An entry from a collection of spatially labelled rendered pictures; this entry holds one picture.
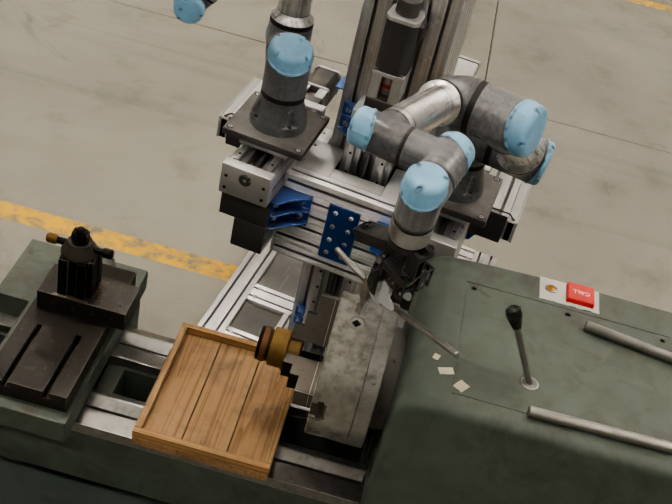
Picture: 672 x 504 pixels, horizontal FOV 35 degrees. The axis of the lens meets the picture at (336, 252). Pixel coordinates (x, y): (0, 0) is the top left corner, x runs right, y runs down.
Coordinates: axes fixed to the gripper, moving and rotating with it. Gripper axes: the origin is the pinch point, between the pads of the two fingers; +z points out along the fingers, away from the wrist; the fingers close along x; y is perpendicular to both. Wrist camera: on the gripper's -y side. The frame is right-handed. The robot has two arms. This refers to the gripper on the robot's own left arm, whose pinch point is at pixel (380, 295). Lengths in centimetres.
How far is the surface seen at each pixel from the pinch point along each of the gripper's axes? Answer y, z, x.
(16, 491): -39, 79, -61
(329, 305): -13.0, 19.3, 1.4
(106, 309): -47, 36, -32
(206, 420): -16, 46, -25
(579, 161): -103, 196, 266
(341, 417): 7.5, 24.8, -10.6
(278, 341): -14.2, 25.1, -10.2
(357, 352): 1.5, 14.5, -3.7
